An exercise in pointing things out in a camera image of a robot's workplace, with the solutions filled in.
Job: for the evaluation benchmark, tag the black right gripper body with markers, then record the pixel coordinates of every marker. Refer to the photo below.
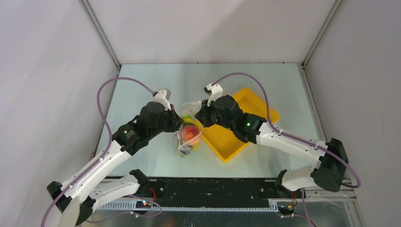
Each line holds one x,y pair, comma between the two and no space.
203,114

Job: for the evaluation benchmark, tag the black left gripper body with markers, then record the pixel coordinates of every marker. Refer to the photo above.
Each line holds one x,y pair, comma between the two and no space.
168,124

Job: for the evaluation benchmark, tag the pink orange peach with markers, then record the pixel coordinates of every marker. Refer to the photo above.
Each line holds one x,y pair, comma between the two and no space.
191,135

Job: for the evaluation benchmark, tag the clear zip top bag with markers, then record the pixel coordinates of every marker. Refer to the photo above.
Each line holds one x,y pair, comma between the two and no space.
189,108

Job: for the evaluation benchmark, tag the yellow banana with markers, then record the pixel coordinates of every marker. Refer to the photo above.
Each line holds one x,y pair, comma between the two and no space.
187,120

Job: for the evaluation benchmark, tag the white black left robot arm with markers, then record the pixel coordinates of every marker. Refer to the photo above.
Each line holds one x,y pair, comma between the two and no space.
78,197

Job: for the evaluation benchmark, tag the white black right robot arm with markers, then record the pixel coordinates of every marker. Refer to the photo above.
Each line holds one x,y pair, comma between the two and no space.
326,160

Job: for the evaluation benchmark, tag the yellow plastic tray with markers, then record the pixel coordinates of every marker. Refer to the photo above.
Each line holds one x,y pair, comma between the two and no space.
228,142

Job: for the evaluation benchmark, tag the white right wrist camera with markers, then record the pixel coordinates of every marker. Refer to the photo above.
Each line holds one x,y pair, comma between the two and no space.
214,91

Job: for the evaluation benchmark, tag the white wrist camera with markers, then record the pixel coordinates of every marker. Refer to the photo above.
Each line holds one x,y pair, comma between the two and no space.
214,91
162,96

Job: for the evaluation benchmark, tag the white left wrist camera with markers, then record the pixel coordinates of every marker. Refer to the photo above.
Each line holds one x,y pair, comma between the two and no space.
162,96

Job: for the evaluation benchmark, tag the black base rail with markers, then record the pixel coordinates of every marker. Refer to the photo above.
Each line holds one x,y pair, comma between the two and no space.
215,192

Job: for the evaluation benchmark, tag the grey slotted cable duct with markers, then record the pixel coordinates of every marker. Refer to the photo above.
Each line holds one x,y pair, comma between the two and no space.
141,205

